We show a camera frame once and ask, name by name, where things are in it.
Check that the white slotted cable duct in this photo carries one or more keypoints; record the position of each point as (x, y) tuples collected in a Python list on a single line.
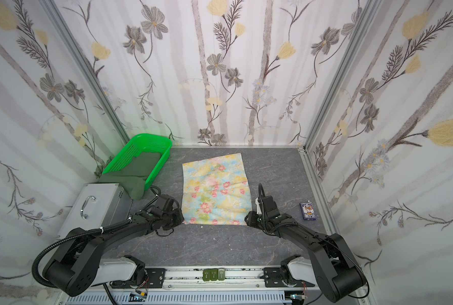
[(207, 297)]

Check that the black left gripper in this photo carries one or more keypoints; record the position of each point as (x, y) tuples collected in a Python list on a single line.
[(175, 216)]

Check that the dark green skirt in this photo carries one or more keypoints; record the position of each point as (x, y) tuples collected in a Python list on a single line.
[(134, 175)]

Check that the green plastic basket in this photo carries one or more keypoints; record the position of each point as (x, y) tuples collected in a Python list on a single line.
[(155, 148)]

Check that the aluminium mounting rail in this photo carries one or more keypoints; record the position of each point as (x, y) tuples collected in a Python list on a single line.
[(191, 277)]

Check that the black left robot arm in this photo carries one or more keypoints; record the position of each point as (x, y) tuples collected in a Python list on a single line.
[(72, 263)]

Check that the floral pastel skirt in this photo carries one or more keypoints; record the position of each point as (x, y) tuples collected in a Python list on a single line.
[(216, 191)]

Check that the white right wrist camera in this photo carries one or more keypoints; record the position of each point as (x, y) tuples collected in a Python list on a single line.
[(258, 208)]

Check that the green terminal block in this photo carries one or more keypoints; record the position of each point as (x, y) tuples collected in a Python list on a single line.
[(213, 274)]

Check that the silver metal case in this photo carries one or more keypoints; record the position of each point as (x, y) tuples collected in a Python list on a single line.
[(97, 205)]

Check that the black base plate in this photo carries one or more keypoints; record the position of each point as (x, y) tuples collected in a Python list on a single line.
[(142, 278), (280, 277)]

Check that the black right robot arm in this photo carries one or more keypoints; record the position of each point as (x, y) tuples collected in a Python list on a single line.
[(334, 266)]

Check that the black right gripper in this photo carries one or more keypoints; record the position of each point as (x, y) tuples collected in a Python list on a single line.
[(252, 217)]

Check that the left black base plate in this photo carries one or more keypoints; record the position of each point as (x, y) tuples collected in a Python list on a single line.
[(142, 278)]

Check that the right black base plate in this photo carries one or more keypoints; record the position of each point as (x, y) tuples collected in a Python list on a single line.
[(280, 277)]

